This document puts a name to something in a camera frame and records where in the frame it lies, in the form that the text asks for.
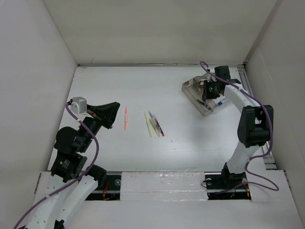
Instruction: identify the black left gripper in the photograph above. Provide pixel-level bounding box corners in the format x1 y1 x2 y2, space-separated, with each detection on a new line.
78 101 121 151

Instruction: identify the blue ballpoint pen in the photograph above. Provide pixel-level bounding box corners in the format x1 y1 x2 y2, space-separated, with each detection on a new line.
197 100 211 110

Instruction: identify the orange pen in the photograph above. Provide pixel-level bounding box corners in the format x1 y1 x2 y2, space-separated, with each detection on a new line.
124 107 128 131

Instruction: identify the clear compartment desk organizer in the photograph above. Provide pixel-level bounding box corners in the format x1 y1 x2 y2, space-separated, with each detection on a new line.
182 73 230 116

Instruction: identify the yellow highlighter pen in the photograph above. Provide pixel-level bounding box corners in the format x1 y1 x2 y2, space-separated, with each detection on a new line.
144 113 153 137
149 118 161 137

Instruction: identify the red gel pen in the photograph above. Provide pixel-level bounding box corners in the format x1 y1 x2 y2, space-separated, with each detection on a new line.
153 115 164 136

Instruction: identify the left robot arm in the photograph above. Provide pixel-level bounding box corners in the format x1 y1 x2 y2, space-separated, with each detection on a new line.
21 97 120 229

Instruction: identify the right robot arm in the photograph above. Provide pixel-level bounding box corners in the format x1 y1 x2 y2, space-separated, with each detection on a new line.
200 61 274 193

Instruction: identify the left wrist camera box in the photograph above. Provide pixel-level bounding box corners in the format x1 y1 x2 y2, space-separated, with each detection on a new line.
70 97 87 115

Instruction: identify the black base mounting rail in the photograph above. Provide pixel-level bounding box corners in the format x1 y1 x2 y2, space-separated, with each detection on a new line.
87 171 251 202

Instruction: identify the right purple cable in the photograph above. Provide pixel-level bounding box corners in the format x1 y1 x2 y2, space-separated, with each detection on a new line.
199 61 279 194

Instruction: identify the purple cable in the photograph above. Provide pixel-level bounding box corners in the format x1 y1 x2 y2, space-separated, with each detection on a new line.
13 101 100 229
199 61 279 194

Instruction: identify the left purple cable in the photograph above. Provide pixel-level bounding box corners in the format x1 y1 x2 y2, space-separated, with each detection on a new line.
13 101 100 229

